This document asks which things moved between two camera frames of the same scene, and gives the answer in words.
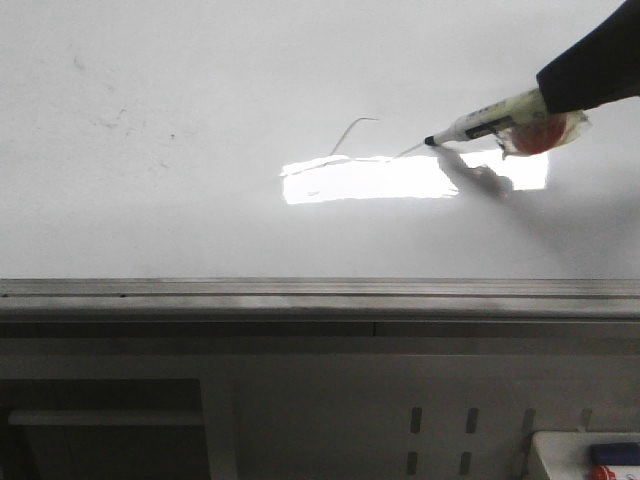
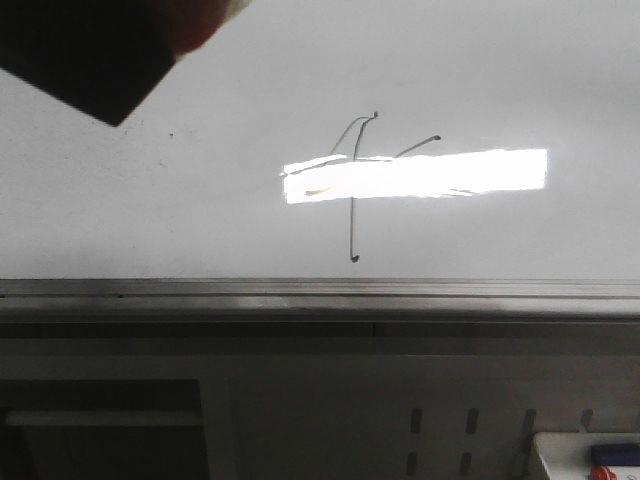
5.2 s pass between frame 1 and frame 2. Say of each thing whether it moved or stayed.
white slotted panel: stayed
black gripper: moved
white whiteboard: stayed
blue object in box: stayed
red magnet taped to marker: moved
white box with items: stayed
